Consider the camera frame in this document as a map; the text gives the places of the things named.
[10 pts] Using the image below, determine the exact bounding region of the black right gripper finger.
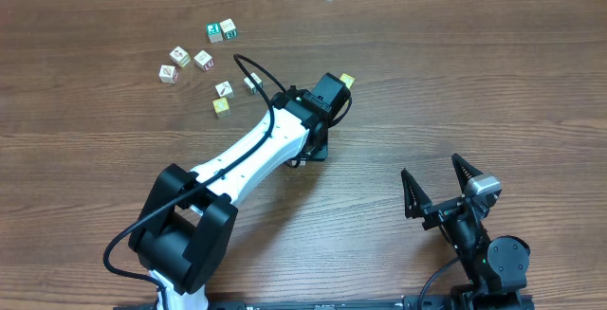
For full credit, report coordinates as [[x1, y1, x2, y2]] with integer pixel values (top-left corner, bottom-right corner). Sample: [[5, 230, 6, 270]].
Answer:
[[401, 169, 432, 218], [451, 154, 483, 194]]

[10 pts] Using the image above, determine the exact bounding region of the number five green block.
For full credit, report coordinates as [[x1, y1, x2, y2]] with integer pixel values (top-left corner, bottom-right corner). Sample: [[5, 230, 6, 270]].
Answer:
[[219, 19, 238, 40]]

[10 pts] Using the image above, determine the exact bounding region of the wooden block crossed picture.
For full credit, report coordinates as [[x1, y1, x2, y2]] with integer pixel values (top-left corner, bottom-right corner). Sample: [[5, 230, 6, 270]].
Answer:
[[158, 64, 178, 83]]

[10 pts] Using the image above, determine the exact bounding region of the letter A wooden block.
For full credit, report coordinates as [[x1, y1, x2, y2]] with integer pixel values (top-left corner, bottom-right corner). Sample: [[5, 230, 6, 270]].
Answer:
[[244, 72, 263, 95]]

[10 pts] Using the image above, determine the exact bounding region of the hammer picture block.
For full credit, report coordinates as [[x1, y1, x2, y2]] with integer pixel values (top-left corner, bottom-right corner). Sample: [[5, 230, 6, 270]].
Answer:
[[215, 81, 234, 99]]

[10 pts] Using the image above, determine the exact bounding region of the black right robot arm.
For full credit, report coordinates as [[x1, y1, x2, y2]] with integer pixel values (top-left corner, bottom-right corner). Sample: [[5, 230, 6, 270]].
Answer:
[[401, 154, 534, 309]]

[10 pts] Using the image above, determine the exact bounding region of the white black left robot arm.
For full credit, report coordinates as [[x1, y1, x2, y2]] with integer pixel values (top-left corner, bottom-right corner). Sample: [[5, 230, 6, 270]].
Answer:
[[128, 73, 351, 309]]

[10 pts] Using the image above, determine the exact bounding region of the red number three block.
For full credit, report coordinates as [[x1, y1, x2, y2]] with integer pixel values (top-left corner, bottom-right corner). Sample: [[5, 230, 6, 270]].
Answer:
[[194, 50, 214, 72]]

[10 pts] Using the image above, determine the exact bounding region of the wooden block red picture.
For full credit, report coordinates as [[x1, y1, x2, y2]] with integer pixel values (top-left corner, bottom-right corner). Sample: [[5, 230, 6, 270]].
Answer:
[[170, 46, 191, 67]]

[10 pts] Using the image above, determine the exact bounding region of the green letter H block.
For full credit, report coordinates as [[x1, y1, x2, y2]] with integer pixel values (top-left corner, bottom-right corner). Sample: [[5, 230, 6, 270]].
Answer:
[[206, 23, 223, 43]]

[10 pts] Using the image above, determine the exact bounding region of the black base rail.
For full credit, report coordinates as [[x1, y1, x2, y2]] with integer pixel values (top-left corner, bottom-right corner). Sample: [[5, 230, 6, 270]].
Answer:
[[113, 296, 535, 310]]

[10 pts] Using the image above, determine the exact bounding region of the yellow topped acorn block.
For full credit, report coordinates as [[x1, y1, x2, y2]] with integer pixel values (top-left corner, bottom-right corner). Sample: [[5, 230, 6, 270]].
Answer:
[[340, 73, 355, 89]]

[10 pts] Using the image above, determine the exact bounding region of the yellow block far left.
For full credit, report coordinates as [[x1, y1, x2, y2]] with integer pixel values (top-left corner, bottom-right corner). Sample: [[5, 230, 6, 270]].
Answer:
[[212, 98, 230, 119]]

